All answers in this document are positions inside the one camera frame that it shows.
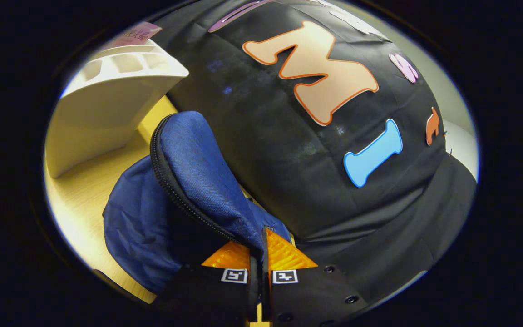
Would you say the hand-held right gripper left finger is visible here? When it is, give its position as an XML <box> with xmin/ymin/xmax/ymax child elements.
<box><xmin>152</xmin><ymin>240</ymin><xmax>262</xmax><ymax>327</ymax></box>

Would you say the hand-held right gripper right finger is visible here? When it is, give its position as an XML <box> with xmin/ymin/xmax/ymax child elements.
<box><xmin>261</xmin><ymin>227</ymin><xmax>370</xmax><ymax>327</ymax></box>

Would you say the blue schoolbag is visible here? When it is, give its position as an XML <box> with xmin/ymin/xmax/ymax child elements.
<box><xmin>103</xmin><ymin>110</ymin><xmax>295</xmax><ymax>295</ymax></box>

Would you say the black backdrop cloth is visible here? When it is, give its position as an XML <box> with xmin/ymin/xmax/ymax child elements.
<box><xmin>153</xmin><ymin>0</ymin><xmax>478</xmax><ymax>314</ymax></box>

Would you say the white plastic bookshelf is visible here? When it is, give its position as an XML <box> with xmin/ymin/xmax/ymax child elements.
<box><xmin>45</xmin><ymin>39</ymin><xmax>190</xmax><ymax>179</ymax></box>

